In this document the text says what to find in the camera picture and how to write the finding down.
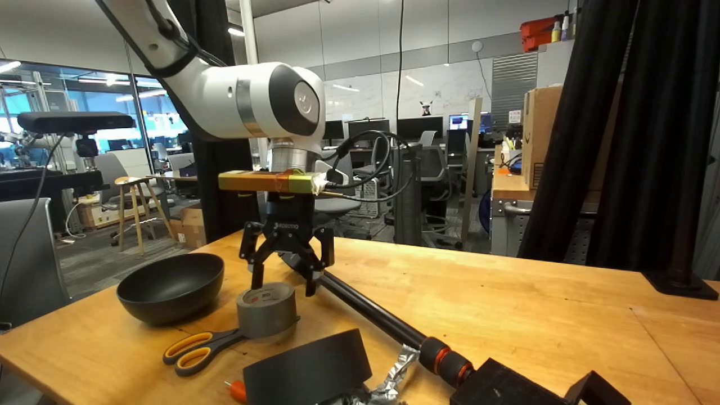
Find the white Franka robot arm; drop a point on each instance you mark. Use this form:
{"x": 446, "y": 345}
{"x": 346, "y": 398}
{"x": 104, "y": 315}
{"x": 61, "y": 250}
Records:
{"x": 225, "y": 98}

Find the large black tape roll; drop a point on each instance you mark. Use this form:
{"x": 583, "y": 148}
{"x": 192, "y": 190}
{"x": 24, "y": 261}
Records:
{"x": 306, "y": 372}

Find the cardboard shipping box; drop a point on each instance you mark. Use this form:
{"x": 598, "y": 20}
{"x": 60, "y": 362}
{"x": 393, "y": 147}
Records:
{"x": 541, "y": 127}

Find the black bowl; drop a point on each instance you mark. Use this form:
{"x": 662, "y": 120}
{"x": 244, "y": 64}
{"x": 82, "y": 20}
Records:
{"x": 171, "y": 288}

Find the black office chair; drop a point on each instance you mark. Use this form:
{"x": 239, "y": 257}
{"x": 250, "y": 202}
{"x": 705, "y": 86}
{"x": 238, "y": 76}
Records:
{"x": 339, "y": 202}

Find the grey duct tape roll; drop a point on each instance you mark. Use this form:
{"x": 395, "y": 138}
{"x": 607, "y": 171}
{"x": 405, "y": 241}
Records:
{"x": 266, "y": 315}

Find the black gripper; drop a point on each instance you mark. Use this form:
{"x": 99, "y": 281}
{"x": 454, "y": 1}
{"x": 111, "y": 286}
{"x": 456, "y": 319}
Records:
{"x": 289, "y": 214}

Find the crumpled silver foil wrapper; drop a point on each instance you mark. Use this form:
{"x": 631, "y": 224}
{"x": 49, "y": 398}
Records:
{"x": 395, "y": 373}

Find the black stereo camera bar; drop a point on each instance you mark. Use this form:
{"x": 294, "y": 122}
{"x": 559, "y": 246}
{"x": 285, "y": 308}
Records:
{"x": 75, "y": 125}

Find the grey panel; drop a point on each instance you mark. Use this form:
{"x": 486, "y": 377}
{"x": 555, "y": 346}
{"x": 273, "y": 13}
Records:
{"x": 31, "y": 260}

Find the black clamp pole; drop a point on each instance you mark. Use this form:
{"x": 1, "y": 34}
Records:
{"x": 390, "y": 317}

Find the wooden stool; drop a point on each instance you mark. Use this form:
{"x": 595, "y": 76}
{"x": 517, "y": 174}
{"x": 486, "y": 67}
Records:
{"x": 138, "y": 206}

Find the black curtain stand foot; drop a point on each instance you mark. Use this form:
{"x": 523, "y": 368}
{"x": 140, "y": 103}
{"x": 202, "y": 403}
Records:
{"x": 680, "y": 286}

